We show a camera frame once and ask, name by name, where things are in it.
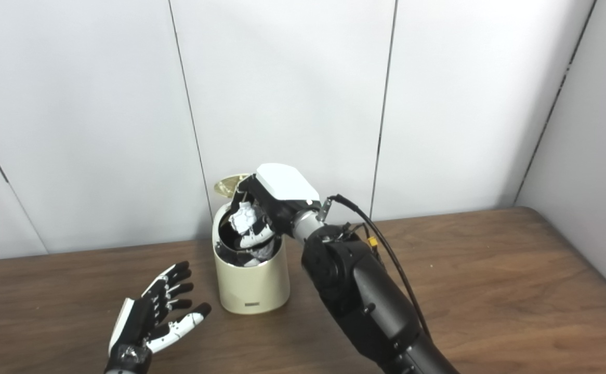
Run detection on thin wire with yellow connector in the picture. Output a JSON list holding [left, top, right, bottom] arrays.
[[334, 223, 379, 250]]

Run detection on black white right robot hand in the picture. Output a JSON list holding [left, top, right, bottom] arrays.
[[229, 163, 322, 251]]

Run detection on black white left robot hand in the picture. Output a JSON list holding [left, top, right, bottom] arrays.
[[107, 261, 213, 364]]

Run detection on white paper ball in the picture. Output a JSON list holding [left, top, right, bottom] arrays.
[[229, 204, 262, 234]]

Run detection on cream-colored bin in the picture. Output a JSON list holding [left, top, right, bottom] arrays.
[[212, 174, 291, 315]]

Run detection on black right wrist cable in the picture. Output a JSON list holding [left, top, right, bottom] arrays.
[[326, 194, 432, 341]]

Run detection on round cream bin lid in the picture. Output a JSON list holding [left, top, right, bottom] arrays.
[[215, 174, 252, 198]]

